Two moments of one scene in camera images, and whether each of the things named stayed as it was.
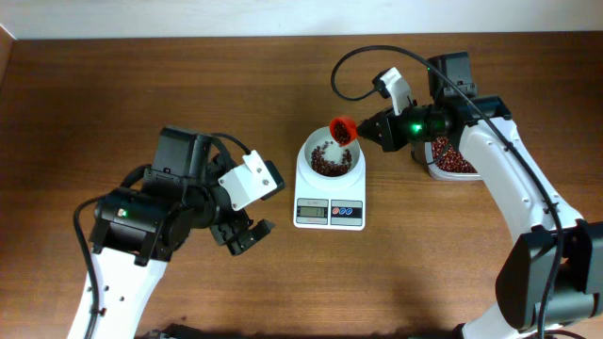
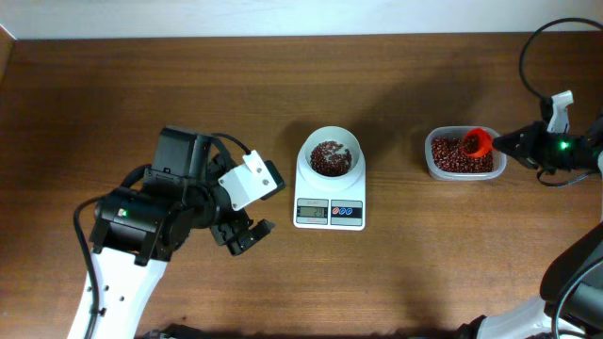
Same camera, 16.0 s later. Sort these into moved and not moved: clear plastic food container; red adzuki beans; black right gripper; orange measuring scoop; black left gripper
Moved: black right gripper; orange measuring scoop
Not moved: black left gripper; red adzuki beans; clear plastic food container
